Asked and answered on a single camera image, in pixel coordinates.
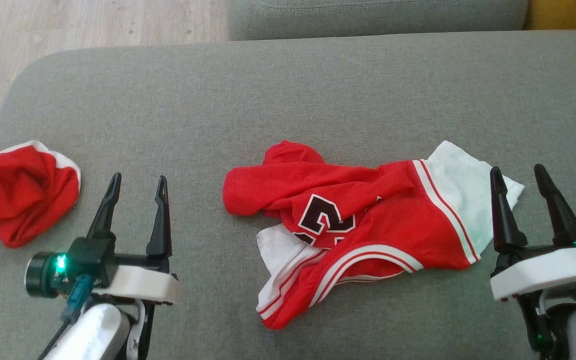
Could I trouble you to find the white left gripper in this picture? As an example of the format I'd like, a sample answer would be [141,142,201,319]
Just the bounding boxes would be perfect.
[24,173,181,306]

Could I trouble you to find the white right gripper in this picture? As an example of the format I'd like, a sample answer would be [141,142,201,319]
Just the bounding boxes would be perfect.
[489,164,576,302]

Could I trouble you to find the red shorts white stripe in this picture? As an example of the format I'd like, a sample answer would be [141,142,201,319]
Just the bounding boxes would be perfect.
[0,140,82,249]

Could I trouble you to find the red Bulls basketball jersey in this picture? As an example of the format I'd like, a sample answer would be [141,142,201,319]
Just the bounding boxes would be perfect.
[222,140,525,331]

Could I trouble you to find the large grey sofa seat cushion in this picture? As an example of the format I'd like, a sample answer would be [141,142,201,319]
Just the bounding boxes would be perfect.
[0,30,576,360]

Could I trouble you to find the yellow cushion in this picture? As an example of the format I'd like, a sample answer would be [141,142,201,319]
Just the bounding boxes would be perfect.
[524,0,576,32]

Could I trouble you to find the small grey sofa cushion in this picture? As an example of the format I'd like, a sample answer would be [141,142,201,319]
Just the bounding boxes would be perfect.
[226,0,530,42]

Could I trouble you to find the black cable teal plug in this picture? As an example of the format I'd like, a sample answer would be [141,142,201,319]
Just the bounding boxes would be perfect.
[37,274,95,360]

